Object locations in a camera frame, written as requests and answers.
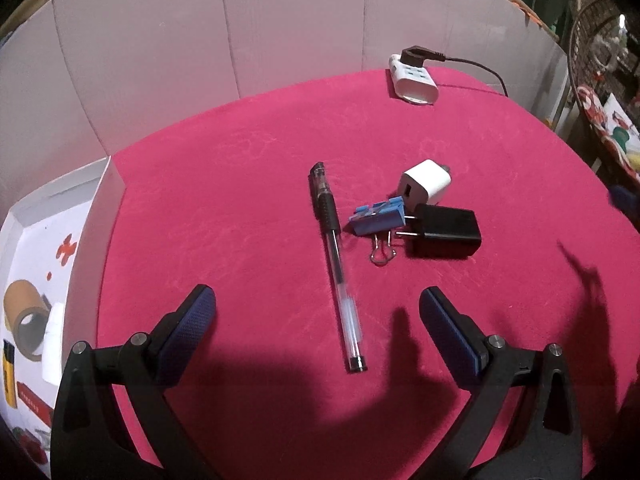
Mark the black charger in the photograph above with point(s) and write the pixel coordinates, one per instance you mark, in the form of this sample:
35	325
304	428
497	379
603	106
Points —
445	230

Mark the pink tablecloth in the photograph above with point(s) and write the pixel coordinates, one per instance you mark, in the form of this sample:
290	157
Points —
225	185

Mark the long red box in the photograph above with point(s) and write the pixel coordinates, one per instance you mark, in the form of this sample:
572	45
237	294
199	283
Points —
35	400

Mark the clear gel pen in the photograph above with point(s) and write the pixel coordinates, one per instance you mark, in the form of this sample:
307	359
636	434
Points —
340	280

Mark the blue binder clip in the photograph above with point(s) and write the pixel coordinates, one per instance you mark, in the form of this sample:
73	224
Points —
380	217

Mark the white charger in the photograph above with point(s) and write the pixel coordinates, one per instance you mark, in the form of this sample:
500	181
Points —
425	182

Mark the red and white printed cloth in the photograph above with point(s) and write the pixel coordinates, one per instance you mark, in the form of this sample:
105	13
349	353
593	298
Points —
600	125

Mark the white power strip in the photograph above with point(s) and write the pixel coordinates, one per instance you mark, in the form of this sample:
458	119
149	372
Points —
415	80

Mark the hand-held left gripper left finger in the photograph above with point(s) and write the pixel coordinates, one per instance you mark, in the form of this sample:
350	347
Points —
187	330

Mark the white cardboard box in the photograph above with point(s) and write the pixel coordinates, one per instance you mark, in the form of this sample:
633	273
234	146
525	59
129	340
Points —
45	230

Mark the yellow and black tool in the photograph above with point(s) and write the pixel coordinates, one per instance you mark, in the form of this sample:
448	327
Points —
9	375

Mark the brown tape roll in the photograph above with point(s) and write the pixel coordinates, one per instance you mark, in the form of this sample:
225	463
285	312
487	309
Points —
20	295

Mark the orange cloth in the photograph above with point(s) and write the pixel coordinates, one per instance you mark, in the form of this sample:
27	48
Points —
530	16

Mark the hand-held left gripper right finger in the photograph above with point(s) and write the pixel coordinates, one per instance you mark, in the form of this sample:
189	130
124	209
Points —
452	340

